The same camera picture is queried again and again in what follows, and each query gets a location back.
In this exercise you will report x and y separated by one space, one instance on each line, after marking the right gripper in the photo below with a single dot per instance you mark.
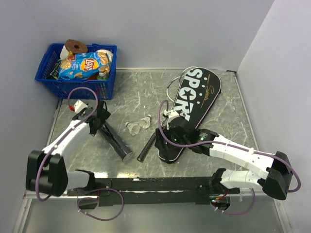
159 142

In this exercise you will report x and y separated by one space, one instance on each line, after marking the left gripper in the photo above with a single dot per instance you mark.
103 116

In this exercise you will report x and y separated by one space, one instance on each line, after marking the white shuttlecock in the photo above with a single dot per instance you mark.
145 122
133 128

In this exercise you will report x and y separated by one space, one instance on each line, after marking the black shuttlecock tube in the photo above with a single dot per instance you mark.
116 142

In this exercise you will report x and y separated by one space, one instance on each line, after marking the blue plastic basket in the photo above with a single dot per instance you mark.
61 87

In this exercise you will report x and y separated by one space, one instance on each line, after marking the black racket cover bag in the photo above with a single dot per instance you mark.
197 94

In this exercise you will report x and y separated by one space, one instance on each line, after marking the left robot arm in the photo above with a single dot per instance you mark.
46 169

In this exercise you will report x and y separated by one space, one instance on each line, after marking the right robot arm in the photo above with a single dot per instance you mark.
270 172

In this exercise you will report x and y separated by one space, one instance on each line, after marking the badminton racket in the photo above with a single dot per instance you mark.
171 92

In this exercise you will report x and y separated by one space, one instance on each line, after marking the blue Lays chip bag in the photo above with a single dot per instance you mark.
84 65

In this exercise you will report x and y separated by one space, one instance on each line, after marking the brown chocolate donut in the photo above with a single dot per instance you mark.
75 46

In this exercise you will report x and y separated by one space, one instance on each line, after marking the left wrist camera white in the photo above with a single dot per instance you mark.
78 106

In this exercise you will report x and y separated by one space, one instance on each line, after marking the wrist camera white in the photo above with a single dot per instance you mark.
170 115
78 106

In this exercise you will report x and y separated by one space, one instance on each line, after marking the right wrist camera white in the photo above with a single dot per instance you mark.
170 115

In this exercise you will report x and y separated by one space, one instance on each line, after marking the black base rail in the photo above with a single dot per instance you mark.
196 190

